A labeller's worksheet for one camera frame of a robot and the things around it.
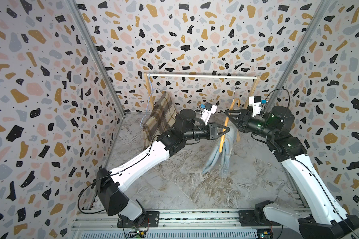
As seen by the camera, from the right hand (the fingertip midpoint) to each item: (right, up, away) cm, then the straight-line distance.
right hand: (226, 115), depth 60 cm
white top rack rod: (-7, +30, +41) cm, 51 cm away
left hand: (+1, -6, -1) cm, 6 cm away
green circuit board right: (+21, -56, +12) cm, 61 cm away
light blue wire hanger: (-36, +14, +22) cm, 45 cm away
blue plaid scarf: (+1, -20, +13) cm, 24 cm away
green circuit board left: (-40, -56, +11) cm, 69 cm away
